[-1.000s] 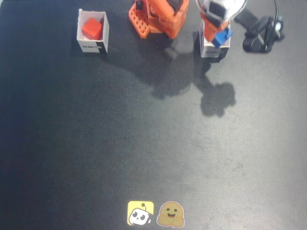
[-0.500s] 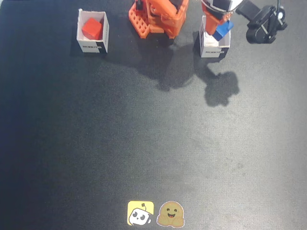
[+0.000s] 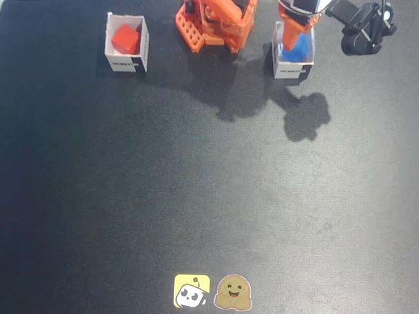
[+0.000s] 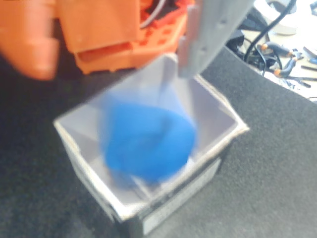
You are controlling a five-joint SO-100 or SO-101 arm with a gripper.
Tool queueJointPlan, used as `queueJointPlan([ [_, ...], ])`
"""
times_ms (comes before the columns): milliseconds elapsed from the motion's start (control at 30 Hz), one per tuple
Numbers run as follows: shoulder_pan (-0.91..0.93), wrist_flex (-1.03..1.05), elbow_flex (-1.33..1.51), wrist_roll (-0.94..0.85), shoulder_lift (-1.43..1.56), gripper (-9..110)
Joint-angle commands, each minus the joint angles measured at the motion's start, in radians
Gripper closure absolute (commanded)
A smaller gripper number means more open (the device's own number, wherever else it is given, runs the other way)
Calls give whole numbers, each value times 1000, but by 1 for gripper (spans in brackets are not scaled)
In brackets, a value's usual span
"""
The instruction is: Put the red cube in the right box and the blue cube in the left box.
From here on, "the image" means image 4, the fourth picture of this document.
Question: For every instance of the white cardboard box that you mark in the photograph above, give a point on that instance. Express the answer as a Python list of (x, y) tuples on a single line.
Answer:
[(81, 143)]

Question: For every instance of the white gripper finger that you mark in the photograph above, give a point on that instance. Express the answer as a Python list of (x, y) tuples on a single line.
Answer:
[(215, 24)]

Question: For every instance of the white background object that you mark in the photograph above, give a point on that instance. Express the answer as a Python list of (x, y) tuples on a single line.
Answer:
[(284, 27)]

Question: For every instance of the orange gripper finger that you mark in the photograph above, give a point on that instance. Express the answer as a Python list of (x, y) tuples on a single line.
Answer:
[(24, 37)]

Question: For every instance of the blue cube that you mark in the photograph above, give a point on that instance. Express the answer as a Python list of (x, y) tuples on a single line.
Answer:
[(148, 143)]

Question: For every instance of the black felt mat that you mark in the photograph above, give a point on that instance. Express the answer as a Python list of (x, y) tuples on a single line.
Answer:
[(272, 173)]

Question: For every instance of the orange robot base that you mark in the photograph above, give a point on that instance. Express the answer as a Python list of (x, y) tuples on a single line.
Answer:
[(99, 29)]

